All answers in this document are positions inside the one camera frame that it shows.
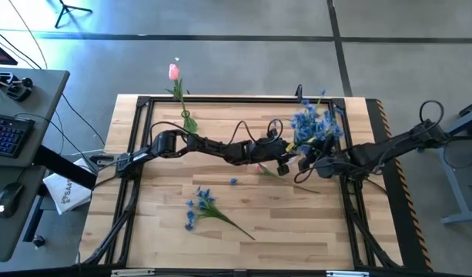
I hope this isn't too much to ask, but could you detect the white printed paper bag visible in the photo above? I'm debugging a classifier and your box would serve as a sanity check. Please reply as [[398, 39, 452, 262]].
[[42, 156, 102, 215]]

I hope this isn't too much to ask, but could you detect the black backlit keyboard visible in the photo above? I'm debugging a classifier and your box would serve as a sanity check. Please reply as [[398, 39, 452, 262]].
[[0, 112, 35, 159]]

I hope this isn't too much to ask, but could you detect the blue artificial flower sprig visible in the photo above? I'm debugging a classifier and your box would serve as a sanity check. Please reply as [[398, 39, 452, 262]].
[[184, 186, 256, 242]]

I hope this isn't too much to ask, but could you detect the black diagonal bar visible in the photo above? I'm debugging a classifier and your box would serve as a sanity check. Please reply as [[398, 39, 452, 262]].
[[32, 145, 99, 190]]

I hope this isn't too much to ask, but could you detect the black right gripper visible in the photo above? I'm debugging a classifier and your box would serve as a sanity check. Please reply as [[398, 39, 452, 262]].
[[296, 134, 352, 180]]

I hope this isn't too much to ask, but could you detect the black tripod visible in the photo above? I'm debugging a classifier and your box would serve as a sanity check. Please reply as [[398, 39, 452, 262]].
[[54, 0, 93, 29]]

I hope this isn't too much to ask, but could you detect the black clamp tool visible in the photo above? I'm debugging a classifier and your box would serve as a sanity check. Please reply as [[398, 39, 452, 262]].
[[0, 72, 34, 103]]

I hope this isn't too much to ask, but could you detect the pink artificial tulip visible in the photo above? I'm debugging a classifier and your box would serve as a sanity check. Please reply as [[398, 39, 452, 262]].
[[165, 63, 190, 116], [256, 163, 320, 195]]

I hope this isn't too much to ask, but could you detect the black panel with hazard stripes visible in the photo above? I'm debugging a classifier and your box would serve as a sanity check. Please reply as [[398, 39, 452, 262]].
[[365, 98, 434, 272]]

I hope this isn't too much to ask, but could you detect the silver metal bracket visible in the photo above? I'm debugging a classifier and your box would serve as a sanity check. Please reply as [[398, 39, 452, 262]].
[[325, 270, 371, 277], [110, 269, 156, 277]]

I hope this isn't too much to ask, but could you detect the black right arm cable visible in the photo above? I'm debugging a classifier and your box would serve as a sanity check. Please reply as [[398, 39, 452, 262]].
[[419, 99, 446, 125]]

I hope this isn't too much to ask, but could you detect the black aluminium table frame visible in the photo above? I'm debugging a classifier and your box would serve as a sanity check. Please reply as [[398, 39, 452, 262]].
[[81, 95, 404, 270]]

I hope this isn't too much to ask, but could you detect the grey desk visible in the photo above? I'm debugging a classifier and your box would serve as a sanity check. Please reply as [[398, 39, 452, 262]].
[[0, 67, 71, 263]]

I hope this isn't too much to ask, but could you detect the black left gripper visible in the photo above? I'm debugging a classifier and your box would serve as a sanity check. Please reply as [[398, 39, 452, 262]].
[[253, 128, 298, 176]]

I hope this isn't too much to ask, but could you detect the blue flower bouquet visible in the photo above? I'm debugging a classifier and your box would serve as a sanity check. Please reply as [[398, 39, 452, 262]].
[[289, 88, 345, 155]]

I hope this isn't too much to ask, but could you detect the white floor cable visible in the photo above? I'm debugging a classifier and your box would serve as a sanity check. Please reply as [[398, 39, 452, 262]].
[[8, 0, 49, 70]]

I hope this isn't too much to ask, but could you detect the black floor cable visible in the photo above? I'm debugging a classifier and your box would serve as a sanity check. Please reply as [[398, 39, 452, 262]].
[[61, 93, 106, 146]]

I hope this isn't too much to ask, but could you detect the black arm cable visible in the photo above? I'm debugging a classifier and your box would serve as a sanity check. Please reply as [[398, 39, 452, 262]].
[[149, 118, 285, 146], [419, 99, 446, 125]]

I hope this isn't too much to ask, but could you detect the green glass vase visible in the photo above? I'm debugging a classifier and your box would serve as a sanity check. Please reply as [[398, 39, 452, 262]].
[[180, 109, 199, 134]]

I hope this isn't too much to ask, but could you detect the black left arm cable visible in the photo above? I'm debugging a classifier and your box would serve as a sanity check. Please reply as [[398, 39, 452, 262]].
[[149, 118, 285, 146]]

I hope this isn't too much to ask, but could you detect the black computer mouse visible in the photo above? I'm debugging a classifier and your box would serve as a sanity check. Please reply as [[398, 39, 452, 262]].
[[0, 181, 25, 219]]

